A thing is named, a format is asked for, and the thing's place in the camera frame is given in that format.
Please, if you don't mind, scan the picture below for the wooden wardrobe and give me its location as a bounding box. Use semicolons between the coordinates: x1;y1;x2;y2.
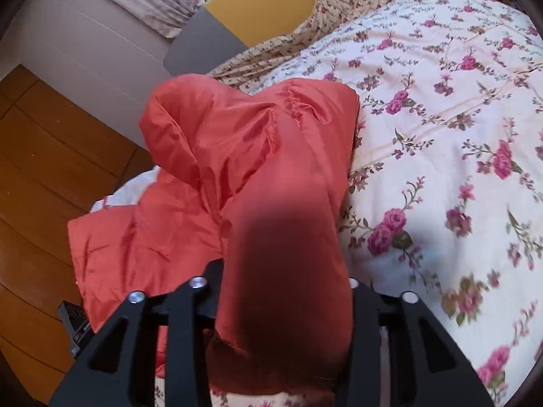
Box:
0;63;158;404

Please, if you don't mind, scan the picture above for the beige floral rumpled blanket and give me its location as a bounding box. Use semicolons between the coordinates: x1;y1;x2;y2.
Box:
210;0;480;94

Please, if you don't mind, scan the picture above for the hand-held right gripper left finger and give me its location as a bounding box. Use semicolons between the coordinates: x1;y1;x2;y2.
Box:
51;258;224;407

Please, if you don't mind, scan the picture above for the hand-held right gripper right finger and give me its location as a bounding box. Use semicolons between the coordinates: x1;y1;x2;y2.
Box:
335;277;495;407

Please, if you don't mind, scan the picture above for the cream floral quilt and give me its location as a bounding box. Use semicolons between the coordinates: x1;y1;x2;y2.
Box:
155;0;543;407

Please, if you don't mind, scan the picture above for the grey yellow blue headboard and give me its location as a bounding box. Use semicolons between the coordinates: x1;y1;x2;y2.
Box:
164;0;336;76

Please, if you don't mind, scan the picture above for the red quilted jacket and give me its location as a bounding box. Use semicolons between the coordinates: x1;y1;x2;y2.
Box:
68;74;361;395

